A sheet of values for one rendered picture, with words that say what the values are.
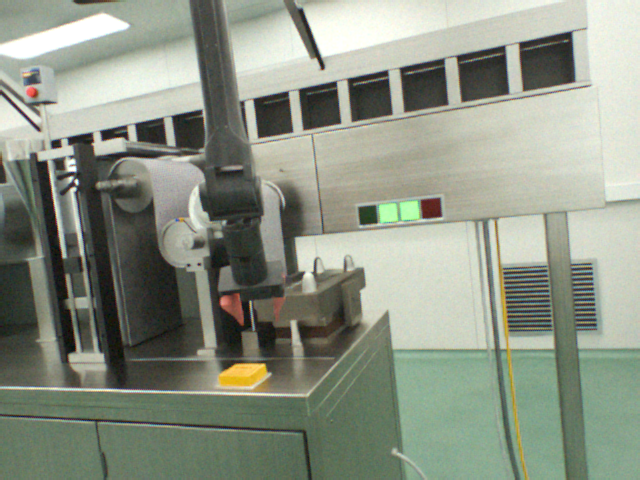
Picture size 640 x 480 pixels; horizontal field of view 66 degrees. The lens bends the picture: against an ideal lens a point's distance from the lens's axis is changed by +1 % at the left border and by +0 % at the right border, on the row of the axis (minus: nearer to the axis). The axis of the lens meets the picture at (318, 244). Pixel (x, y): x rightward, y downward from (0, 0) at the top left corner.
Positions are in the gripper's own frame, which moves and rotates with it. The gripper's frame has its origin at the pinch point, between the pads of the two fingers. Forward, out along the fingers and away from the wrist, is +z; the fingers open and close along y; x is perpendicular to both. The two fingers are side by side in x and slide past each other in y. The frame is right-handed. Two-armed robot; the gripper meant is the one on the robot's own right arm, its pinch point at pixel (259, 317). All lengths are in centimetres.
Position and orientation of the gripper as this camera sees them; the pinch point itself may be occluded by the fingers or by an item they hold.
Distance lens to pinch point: 86.5
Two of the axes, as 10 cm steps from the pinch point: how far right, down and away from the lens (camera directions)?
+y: -9.9, 1.2, -0.2
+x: 0.8, 5.5, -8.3
